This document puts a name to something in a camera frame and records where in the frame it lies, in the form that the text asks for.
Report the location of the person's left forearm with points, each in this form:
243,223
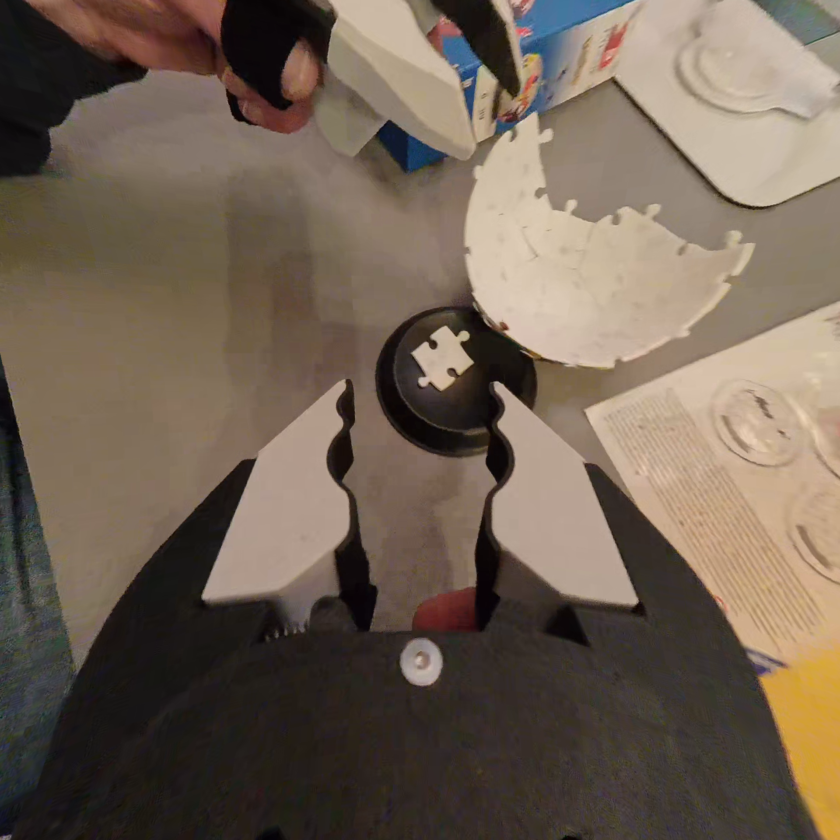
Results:
39,85

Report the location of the small puzzle piece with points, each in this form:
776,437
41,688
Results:
443,358

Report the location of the person's left hand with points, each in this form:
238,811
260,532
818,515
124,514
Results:
164,33

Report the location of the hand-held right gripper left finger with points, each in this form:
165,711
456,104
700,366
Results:
282,525

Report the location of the black round ball stand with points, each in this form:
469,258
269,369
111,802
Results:
426,420

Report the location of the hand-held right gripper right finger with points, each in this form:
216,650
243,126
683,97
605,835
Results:
564,525

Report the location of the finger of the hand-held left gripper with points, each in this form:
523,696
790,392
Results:
515,33
394,65

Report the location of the person's right hand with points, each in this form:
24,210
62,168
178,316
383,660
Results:
449,610

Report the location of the person's blue jeans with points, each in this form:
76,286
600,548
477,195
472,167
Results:
26,590

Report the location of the yellow plastic bin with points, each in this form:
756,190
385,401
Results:
814,754

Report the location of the colourful puzzle ball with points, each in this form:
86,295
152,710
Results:
590,295

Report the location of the blue puzzle box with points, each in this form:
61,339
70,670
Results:
564,33

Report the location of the white instruction leaflet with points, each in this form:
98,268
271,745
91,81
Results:
689,492

